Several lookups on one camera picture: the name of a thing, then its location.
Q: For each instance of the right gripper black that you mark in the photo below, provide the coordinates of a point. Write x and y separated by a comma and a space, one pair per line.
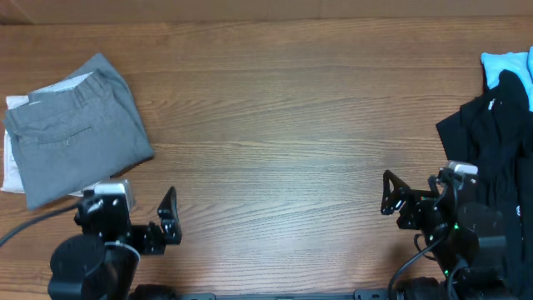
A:
415, 202

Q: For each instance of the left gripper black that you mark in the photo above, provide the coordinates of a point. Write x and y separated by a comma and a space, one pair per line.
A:
155, 242

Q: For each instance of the grey shorts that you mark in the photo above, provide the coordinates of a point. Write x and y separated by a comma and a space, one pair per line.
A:
76, 132

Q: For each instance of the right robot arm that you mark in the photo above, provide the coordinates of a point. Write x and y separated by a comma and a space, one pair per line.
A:
465, 237

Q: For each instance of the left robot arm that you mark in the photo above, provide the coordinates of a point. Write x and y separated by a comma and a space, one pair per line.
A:
101, 262

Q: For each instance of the black garment with logo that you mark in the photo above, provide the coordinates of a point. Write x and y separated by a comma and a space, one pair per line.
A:
494, 132

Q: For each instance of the beige folded shorts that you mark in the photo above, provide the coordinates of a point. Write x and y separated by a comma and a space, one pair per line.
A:
13, 182

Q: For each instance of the light blue garment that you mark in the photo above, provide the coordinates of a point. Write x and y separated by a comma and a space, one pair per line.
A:
520, 63

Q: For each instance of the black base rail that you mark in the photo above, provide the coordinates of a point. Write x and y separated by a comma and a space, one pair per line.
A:
359, 294

